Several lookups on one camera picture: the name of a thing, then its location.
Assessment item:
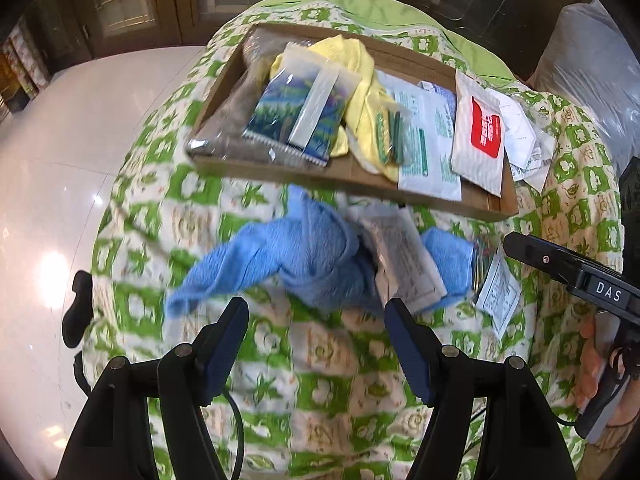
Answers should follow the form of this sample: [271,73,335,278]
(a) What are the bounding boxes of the person's right hand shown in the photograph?
[574,316,601,410]

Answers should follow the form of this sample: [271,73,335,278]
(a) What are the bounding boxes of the clear packet of green sticks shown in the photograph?
[372,105,416,166]

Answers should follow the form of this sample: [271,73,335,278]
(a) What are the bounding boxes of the blue towel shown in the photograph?
[165,185,476,318]

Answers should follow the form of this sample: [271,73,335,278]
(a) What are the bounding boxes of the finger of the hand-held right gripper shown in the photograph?
[502,232,587,289]

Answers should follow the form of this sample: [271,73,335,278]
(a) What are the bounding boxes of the grey scouring pad packet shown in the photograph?
[186,27,281,161]

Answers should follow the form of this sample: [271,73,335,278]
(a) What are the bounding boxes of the clear-wrapped face mask packet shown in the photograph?
[510,130,557,193]

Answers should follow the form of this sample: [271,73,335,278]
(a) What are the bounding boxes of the stack of boxes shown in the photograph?
[0,25,56,116]

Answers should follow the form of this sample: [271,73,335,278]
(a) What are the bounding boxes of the pillow in plastic bag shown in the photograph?
[530,2,640,171]

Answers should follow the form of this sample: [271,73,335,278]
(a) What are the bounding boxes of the wooden glazed doors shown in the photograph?
[0,0,591,61]

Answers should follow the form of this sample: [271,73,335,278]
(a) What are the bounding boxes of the black textured object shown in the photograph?
[619,157,640,281]

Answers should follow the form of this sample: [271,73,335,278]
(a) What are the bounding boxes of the cardboard box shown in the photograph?
[186,21,521,222]

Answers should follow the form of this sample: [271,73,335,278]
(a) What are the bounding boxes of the clear plastic packet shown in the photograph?
[470,237,502,292]

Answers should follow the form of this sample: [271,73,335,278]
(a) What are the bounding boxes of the black cable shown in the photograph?
[220,387,247,480]

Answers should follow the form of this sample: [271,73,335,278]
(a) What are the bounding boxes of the white packet with green print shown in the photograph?
[377,71,463,201]

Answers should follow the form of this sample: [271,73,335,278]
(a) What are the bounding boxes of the landscape print wipes packet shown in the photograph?
[242,42,362,167]

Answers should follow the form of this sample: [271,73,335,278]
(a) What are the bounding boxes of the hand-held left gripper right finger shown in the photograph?
[384,297,583,480]

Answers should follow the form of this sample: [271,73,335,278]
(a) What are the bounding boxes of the small white printed packet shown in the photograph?
[475,255,523,338]

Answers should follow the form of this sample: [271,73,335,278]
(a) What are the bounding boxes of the green and white printed blanket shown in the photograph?
[82,0,626,480]

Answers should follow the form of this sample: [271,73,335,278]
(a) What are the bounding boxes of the blue tissue packet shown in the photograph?
[419,80,458,141]

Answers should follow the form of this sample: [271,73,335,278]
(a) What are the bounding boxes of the yellow towel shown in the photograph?
[270,36,401,181]

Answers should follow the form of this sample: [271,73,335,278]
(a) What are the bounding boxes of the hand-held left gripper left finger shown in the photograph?
[55,296,251,480]

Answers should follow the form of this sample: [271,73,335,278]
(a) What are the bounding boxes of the white packet with red label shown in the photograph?
[450,71,508,196]

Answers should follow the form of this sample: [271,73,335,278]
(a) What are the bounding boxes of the white packet with grey print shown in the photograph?
[359,209,448,312]

